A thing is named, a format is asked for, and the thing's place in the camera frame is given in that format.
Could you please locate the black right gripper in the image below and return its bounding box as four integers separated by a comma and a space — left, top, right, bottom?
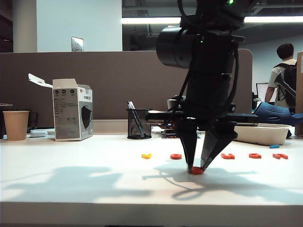
144, 70, 259, 172

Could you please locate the beige pulp tray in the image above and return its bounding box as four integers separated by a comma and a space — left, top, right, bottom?
233, 124, 292, 146

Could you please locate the black mesh pen holder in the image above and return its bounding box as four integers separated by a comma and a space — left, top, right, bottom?
126, 108, 153, 140

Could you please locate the blue fabric bag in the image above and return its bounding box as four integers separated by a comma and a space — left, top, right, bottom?
254, 102, 303, 127

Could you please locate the white computer monitor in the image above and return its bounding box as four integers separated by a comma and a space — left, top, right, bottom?
256, 82, 270, 103

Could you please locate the black silver pen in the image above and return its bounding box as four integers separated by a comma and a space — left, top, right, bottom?
126, 100, 147, 138

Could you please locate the brown desk partition panel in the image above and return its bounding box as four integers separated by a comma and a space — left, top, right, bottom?
0, 49, 253, 130

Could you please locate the brown cardboard box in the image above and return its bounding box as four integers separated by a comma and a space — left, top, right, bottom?
295, 51, 303, 137

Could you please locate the person in beige shirt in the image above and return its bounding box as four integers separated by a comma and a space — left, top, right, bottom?
264, 43, 298, 109

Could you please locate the white ceiling light strip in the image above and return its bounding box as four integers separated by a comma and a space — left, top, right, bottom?
121, 16, 303, 24

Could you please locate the white grey mask box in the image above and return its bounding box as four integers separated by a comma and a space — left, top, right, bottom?
27, 73, 93, 142

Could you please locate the small white device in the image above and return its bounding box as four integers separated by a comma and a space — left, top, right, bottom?
29, 130, 49, 138

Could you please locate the brown paper cup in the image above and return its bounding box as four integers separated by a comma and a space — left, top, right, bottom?
2, 111, 30, 141

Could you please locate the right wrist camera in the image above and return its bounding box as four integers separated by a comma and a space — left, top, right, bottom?
167, 98, 180, 110

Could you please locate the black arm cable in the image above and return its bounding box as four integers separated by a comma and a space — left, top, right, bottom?
177, 0, 240, 114

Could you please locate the silver wall plate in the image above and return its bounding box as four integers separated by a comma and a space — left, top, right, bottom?
71, 36, 84, 52

